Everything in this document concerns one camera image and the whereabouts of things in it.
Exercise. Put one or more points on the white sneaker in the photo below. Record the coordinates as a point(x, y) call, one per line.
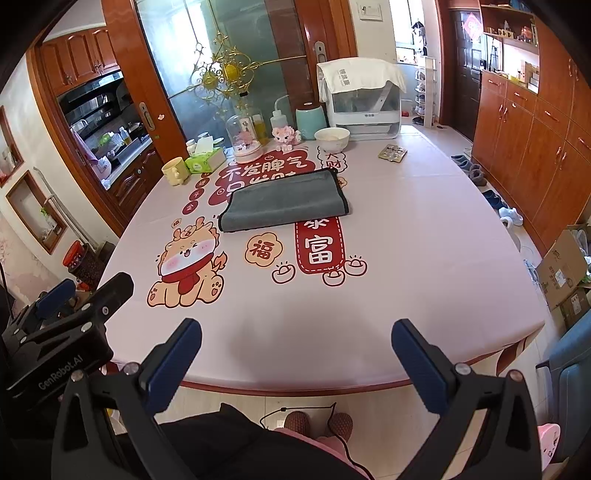
point(511, 215)

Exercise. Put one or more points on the teal round container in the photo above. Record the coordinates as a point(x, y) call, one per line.
point(311, 122)

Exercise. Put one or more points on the red-lidded jar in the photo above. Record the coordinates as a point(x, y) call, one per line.
point(83, 263)

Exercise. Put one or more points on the grey towel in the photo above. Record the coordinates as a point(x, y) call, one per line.
point(286, 201)

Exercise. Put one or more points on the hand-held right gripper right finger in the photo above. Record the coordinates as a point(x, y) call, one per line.
point(418, 362)

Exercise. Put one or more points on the glass dome ornament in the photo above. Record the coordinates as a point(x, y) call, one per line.
point(244, 136)

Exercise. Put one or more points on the white cloth cover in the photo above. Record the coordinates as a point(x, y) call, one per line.
point(355, 74)

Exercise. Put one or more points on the person's dark trousers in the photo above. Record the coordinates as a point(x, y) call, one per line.
point(231, 443)

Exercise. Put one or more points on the small cardboard box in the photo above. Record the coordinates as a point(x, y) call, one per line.
point(577, 307)

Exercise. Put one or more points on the wooden framed wall niche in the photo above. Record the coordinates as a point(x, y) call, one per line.
point(34, 212)

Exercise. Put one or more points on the white wall switch panel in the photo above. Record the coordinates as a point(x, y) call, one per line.
point(370, 10)

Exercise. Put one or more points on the pink slipper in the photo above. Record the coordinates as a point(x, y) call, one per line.
point(298, 422)
point(340, 422)

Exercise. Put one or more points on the glass sliding door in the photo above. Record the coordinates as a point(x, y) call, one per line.
point(194, 69)

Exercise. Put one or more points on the white shoe rack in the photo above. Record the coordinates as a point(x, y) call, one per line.
point(425, 92)

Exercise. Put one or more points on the white bowl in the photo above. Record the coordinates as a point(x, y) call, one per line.
point(332, 139)

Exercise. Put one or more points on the white squeeze bottle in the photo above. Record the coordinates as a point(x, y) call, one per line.
point(281, 117)

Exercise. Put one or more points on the grey slipper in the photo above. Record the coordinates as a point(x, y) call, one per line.
point(461, 160)
point(475, 175)

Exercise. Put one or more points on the yellow mug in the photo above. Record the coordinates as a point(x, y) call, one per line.
point(174, 171)

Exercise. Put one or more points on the gold door ornament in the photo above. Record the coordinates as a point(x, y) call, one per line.
point(226, 71)

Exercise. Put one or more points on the blue chair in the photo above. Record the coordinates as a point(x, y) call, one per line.
point(572, 369)

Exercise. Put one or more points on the blue slipper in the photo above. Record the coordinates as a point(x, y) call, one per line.
point(492, 198)

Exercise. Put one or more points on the pink printed tablecloth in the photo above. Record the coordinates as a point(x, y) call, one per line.
point(323, 314)

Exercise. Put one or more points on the pink plush toy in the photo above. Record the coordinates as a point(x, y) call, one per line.
point(285, 136)

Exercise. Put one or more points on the green tissue box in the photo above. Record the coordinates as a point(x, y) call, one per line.
point(207, 160)

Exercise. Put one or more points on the dark entrance door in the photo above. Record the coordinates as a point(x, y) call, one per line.
point(466, 78)

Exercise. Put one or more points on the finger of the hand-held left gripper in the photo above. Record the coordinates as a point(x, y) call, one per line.
point(108, 295)
point(55, 296)

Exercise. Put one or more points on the wooden kitchen wall cabinet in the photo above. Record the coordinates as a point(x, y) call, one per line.
point(78, 57)

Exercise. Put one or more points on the white countertop appliance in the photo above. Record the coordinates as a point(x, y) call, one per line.
point(364, 113)

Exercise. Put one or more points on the tall wooden cabinet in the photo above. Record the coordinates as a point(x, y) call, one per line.
point(531, 138)

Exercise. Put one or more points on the large cardboard box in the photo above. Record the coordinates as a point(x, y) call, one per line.
point(561, 263)

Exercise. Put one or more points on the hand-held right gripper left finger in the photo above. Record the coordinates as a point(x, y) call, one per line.
point(178, 357)

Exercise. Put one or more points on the yellow liquid bottle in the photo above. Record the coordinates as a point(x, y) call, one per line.
point(261, 130)

